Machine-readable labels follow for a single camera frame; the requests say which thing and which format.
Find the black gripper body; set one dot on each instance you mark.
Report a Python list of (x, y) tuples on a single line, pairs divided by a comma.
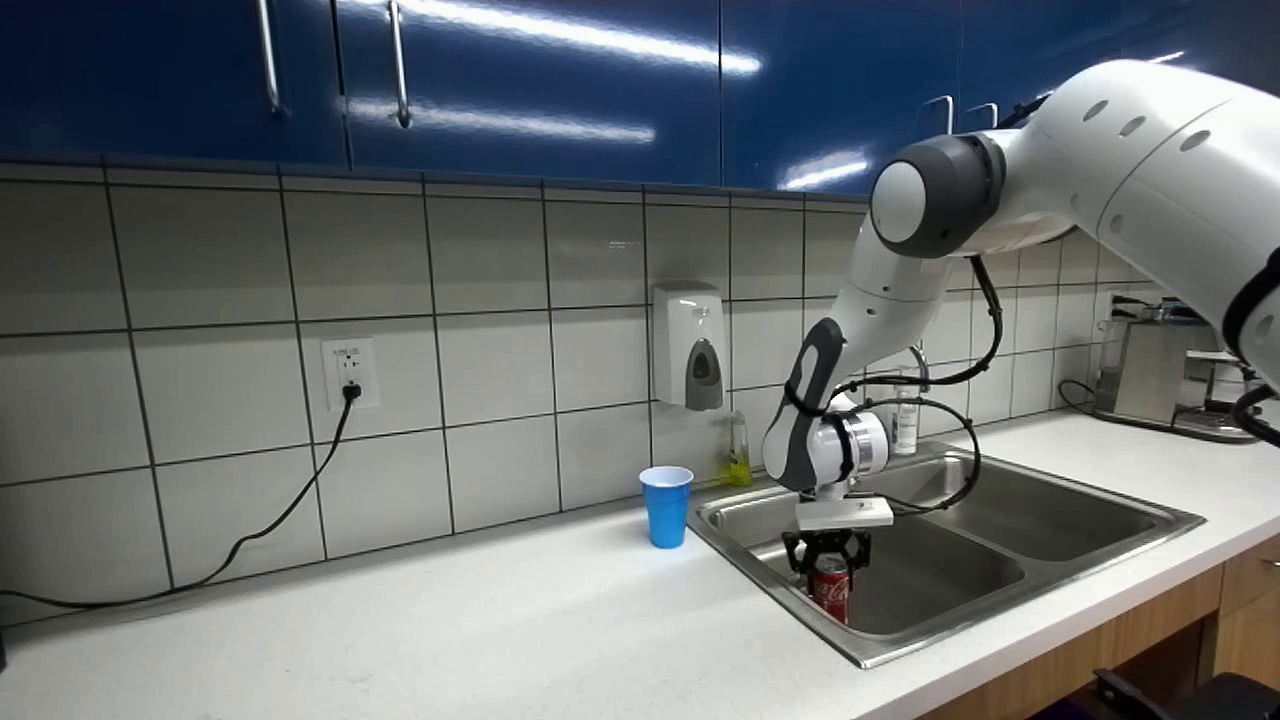
[(825, 540)]

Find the red soda can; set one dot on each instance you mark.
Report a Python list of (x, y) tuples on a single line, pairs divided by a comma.
[(829, 590)]

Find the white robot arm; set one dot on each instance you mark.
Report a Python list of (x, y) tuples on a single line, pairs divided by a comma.
[(1135, 175)]

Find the stainless steel double sink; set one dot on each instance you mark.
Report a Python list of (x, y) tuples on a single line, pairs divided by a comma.
[(1013, 532)]

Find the green dish scrubber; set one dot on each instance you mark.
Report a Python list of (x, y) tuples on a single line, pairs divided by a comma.
[(735, 468)]

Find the small white bottle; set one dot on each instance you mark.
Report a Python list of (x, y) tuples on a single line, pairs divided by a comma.
[(904, 429)]

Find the blue plastic cup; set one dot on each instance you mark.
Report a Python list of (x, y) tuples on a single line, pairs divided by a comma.
[(665, 505)]

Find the silver espresso machine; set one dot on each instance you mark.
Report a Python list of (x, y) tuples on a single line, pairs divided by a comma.
[(1146, 372)]

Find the black chair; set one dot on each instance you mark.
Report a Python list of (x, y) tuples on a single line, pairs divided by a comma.
[(1202, 703)]

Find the wooden base cabinet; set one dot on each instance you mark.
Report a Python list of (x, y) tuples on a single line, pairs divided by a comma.
[(1244, 623)]

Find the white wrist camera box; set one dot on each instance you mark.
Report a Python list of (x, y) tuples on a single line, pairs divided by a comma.
[(845, 512)]

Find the white wall soap dispenser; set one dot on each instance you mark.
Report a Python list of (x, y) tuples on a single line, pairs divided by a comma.
[(691, 348)]

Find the white wall outlet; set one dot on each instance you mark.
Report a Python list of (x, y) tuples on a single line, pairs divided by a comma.
[(353, 370)]

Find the blue wall cabinet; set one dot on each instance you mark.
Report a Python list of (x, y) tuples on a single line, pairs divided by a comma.
[(532, 93)]

